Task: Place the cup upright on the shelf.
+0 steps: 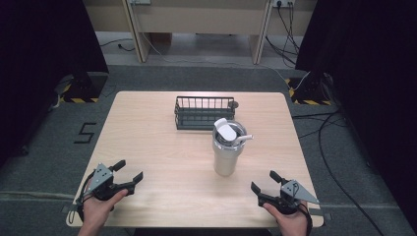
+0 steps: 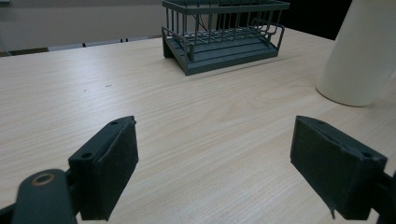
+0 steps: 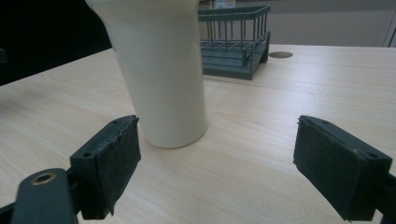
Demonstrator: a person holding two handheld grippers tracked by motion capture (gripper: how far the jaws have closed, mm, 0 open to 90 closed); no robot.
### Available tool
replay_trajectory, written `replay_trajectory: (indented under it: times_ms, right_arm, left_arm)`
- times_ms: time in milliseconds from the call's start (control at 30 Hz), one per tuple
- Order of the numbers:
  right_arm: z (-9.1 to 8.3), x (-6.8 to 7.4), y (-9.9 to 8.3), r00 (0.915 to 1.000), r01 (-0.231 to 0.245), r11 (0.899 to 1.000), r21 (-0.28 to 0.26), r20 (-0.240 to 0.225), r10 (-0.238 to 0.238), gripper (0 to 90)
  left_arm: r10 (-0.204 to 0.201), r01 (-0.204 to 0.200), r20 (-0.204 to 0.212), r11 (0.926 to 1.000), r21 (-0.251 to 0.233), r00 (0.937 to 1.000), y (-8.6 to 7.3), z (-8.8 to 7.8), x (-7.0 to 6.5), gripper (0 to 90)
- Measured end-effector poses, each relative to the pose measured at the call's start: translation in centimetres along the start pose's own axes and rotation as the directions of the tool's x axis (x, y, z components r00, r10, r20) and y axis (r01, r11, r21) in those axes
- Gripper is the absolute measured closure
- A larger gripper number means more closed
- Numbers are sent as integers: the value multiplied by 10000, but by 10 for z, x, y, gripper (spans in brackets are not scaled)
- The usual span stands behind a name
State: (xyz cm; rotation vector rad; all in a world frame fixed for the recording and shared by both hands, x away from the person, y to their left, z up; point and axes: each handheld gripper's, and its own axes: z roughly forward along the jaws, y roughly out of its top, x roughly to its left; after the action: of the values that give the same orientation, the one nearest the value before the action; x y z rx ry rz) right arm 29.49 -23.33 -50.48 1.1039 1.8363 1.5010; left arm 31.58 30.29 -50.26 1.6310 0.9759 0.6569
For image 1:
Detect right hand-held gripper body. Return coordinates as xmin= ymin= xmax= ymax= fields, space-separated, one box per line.
xmin=258 ymin=179 xmax=321 ymax=216

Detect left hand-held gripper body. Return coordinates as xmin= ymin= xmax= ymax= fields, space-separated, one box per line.
xmin=86 ymin=162 xmax=130 ymax=202

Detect person's right hand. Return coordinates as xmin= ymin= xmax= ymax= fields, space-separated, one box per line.
xmin=262 ymin=202 xmax=310 ymax=236

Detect person's left hand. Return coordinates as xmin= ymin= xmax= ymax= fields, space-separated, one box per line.
xmin=80 ymin=188 xmax=130 ymax=230

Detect white tumbler with lid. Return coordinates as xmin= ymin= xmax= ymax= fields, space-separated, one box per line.
xmin=211 ymin=117 xmax=255 ymax=178

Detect stand base with striped tape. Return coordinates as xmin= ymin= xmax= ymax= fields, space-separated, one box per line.
xmin=53 ymin=72 xmax=109 ymax=104
xmin=284 ymin=73 xmax=334 ymax=106

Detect black curtain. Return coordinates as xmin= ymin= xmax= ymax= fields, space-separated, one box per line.
xmin=0 ymin=0 xmax=110 ymax=166
xmin=294 ymin=0 xmax=417 ymax=232

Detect beige wooden desk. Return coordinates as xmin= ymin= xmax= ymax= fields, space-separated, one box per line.
xmin=82 ymin=0 xmax=318 ymax=65

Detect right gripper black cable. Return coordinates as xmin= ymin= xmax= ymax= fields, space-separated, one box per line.
xmin=295 ymin=202 xmax=314 ymax=236

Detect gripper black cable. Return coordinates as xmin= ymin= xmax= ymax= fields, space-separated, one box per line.
xmin=295 ymin=202 xmax=314 ymax=236
xmin=67 ymin=178 xmax=96 ymax=225

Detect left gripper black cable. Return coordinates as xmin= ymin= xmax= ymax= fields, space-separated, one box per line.
xmin=67 ymin=178 xmax=96 ymax=225

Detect long black floor cable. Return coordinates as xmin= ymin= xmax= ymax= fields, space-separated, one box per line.
xmin=290 ymin=109 xmax=386 ymax=236

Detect black wire basket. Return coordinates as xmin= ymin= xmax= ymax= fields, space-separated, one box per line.
xmin=173 ymin=95 xmax=237 ymax=132

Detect short black floor cable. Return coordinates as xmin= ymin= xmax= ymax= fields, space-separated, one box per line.
xmin=98 ymin=38 xmax=136 ymax=53

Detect white cable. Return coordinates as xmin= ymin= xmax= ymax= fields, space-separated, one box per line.
xmin=133 ymin=3 xmax=312 ymax=92

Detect black cable bundle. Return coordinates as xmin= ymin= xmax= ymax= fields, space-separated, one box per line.
xmin=265 ymin=1 xmax=302 ymax=67

